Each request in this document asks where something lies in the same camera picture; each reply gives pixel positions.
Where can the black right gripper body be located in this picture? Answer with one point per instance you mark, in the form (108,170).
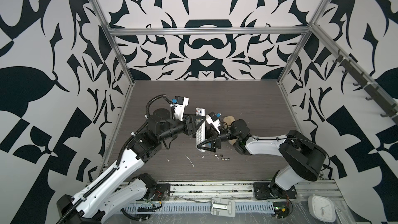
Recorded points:
(227,136)

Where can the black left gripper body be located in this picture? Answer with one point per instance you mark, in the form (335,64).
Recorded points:
(187,128)

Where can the white remote control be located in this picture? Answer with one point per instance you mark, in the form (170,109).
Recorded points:
(200,134)

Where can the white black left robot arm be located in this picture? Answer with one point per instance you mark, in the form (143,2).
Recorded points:
(102,198)

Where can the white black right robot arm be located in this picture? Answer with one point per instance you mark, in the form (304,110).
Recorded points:
(305,159)

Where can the wooden board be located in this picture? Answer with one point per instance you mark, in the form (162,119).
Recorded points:
(228,120)

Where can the small green circuit board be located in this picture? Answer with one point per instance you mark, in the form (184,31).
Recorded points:
(282,210)

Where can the white square clock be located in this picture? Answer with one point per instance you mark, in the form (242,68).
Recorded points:
(322,208)

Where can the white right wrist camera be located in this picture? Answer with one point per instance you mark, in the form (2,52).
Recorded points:
(213,121)

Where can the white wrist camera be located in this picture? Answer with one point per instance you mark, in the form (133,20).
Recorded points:
(178,105)
(213,121)

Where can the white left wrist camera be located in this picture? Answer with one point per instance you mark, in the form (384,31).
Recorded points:
(178,105)

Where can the white mounting bracket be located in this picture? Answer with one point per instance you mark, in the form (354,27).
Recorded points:
(223,207)

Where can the white slotted cable duct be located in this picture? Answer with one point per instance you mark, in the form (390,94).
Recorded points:
(196,208)

